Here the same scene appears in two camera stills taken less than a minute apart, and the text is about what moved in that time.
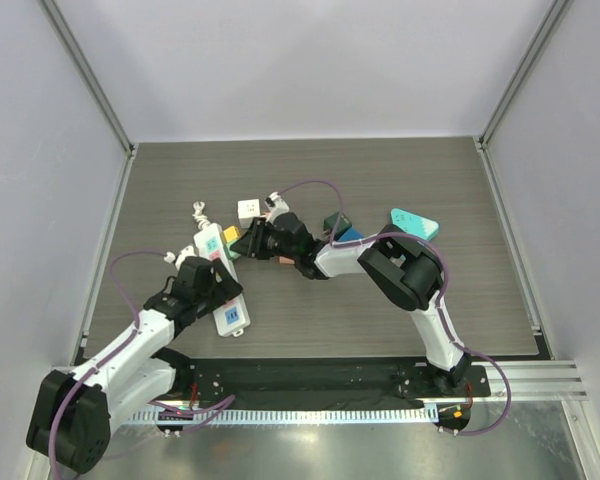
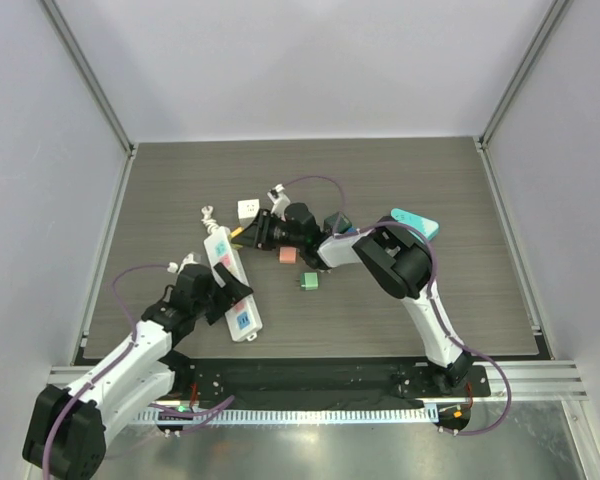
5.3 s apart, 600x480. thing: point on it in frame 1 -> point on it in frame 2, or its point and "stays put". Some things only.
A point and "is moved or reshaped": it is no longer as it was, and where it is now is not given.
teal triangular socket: [421, 227] stays put
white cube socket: [247, 211] stays put
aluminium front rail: [547, 380] stays put
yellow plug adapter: [231, 233] is moved or reshaped
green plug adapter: [231, 254] -> [309, 281]
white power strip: [232, 316] is moved or reshaped
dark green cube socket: [343, 224] stays put
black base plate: [317, 382] stays put
